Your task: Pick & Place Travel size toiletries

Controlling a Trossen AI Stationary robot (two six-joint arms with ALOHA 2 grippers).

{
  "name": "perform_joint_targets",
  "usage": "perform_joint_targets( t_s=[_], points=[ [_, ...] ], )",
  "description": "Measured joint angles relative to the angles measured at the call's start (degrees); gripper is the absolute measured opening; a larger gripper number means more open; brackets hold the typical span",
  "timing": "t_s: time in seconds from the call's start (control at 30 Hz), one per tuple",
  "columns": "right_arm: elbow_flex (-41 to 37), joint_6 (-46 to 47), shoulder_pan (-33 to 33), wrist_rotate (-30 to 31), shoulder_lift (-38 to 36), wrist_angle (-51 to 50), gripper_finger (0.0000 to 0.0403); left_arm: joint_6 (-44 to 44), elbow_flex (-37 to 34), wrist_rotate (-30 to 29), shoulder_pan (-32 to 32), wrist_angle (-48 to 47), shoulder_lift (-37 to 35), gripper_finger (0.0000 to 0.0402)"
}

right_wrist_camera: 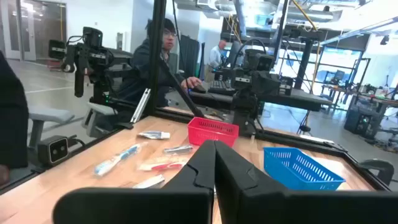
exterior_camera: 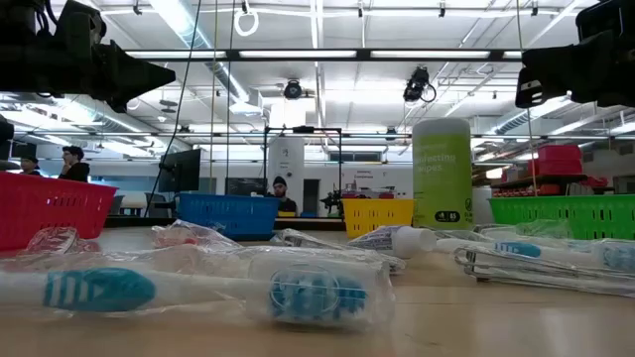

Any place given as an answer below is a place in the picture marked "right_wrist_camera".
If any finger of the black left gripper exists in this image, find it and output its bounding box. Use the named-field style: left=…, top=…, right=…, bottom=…
left=261, top=70, right=294, bottom=96
left=230, top=68, right=262, bottom=93

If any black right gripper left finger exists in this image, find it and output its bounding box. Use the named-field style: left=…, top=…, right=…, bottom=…
left=52, top=139, right=216, bottom=224

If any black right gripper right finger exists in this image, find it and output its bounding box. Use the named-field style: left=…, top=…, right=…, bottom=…
left=215, top=140, right=398, bottom=224

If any red toothbrush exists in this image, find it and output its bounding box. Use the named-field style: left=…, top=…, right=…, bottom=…
left=137, top=156, right=189, bottom=172

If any small silver tube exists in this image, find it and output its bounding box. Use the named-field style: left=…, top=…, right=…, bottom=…
left=132, top=174, right=166, bottom=190

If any silver nail clipper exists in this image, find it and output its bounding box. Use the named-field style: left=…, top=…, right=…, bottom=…
left=163, top=144, right=194, bottom=156

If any white purple toothpaste tube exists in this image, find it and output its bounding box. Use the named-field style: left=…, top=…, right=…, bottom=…
left=137, top=130, right=172, bottom=141

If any blue toothbrush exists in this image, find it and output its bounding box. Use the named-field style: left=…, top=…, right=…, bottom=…
left=93, top=141, right=149, bottom=177

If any black keyboard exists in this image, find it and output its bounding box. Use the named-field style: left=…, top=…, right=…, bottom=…
left=207, top=80, right=236, bottom=95

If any large black desk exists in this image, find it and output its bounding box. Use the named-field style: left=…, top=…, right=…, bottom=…
left=261, top=88, right=334, bottom=113

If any black keyboard desk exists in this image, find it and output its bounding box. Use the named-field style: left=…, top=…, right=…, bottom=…
left=188, top=90, right=237, bottom=105

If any blue plastic basket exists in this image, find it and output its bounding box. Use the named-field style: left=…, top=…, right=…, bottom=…
left=263, top=146, right=346, bottom=192

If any person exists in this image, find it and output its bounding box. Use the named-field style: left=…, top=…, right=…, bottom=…
left=207, top=39, right=228, bottom=71
left=0, top=49, right=29, bottom=187
left=116, top=17, right=203, bottom=108

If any black computer mouse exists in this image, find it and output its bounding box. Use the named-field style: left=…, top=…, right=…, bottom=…
left=192, top=83, right=208, bottom=95

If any red plastic basket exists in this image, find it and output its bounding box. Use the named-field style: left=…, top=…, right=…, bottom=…
left=187, top=116, right=240, bottom=148

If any black computer tower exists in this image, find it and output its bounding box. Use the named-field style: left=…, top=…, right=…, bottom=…
left=343, top=107, right=373, bottom=138

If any cluttered work table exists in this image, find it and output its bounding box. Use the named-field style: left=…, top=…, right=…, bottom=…
left=348, top=83, right=398, bottom=150

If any grey chair armrest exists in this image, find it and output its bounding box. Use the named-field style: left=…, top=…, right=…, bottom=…
left=357, top=158, right=396, bottom=187

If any grey bench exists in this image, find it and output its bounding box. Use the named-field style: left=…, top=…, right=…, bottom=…
left=27, top=106, right=76, bottom=149

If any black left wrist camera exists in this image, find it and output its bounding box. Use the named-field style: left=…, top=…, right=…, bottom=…
left=244, top=49, right=275, bottom=72

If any black diagonal frame brace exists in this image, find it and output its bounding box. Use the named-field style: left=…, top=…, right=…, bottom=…
left=160, top=57, right=205, bottom=119

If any black frame upright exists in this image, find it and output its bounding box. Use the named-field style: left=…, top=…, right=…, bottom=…
left=145, top=0, right=168, bottom=116

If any silver aluminium bracket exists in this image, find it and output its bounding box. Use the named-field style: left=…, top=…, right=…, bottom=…
left=129, top=88, right=152, bottom=124

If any black table-level camera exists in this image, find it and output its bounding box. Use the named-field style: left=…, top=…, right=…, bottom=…
left=37, top=134, right=70, bottom=167

